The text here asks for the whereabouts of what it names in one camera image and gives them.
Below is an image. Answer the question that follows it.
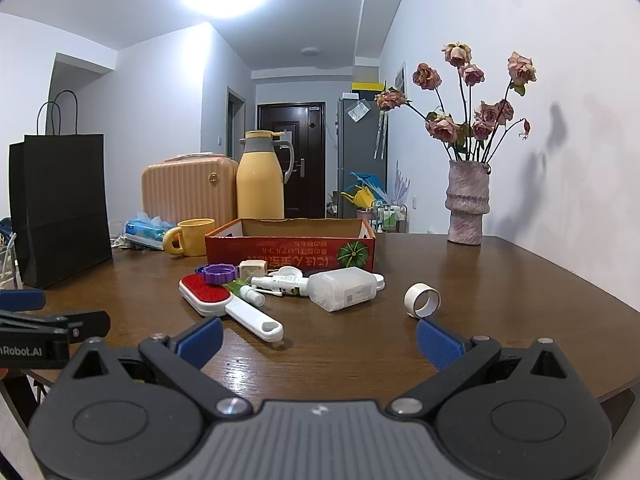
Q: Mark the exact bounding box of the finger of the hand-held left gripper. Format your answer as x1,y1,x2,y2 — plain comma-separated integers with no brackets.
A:
0,290,47,313
0,310,111,345

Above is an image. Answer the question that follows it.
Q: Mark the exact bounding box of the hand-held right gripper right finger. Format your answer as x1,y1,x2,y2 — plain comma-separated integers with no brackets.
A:
387,317,581,422

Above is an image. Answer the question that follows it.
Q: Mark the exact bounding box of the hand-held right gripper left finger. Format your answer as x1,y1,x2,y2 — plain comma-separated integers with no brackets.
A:
59,316,253,422

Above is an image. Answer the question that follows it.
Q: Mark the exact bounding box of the green spray bottle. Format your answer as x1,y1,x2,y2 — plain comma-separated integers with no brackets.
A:
225,282,266,307

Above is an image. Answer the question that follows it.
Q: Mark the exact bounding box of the white tube bottle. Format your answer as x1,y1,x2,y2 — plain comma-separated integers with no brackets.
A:
250,275,312,297

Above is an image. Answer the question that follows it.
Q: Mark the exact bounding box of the translucent plastic container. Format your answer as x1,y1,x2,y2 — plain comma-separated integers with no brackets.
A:
307,267,378,312

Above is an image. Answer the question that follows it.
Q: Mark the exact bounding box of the red cardboard box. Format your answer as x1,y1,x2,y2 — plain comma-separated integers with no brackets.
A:
205,217,376,273

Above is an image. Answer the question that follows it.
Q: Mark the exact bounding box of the purple lid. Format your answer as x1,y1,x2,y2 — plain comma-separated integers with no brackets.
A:
204,263,237,286

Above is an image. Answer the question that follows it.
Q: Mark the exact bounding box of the black paper bag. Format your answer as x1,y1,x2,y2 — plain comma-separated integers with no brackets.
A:
9,90,113,289

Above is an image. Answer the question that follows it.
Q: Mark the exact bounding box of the yellow mug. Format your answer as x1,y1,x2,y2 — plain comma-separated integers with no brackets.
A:
162,218,217,257

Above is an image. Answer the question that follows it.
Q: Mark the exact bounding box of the blue wet wipes pack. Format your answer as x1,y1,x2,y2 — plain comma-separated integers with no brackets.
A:
124,212,176,251

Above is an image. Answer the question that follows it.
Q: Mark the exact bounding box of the pink ceramic vase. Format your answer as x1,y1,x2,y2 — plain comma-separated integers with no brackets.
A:
445,160,492,246

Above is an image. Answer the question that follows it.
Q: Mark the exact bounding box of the orange ribbed suitcase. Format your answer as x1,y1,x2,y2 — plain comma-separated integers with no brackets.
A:
141,152,240,228

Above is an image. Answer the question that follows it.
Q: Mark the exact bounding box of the yellow thermos jug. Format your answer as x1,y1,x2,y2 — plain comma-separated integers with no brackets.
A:
236,130,295,221

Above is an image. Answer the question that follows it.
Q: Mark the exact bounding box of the yellow watering can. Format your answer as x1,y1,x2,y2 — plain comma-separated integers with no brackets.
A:
341,186,375,211

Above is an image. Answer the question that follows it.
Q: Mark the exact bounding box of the blue folding rack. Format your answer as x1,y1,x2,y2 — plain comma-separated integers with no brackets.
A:
349,171,388,196

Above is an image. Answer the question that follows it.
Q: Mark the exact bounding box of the dark entrance door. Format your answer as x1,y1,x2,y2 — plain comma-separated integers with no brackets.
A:
256,102,327,220

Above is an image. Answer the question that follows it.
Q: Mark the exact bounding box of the grey refrigerator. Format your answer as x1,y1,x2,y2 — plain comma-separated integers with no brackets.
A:
336,96,388,218

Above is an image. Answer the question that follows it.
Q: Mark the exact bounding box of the dried rose bouquet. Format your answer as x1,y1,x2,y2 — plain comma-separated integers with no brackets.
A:
375,41,538,165

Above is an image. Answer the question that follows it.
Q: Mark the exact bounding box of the hanging white umbrella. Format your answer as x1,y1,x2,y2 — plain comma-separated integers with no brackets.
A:
375,110,388,161

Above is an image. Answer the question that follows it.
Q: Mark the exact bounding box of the white tape ring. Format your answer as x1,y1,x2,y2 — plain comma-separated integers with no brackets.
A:
404,282,442,318

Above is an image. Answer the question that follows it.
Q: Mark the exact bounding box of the wire storage cart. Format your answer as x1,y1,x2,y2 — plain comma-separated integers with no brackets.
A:
372,200,411,233

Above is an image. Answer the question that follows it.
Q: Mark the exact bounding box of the purple wall decoration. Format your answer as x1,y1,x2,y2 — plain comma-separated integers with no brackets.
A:
394,161,412,206

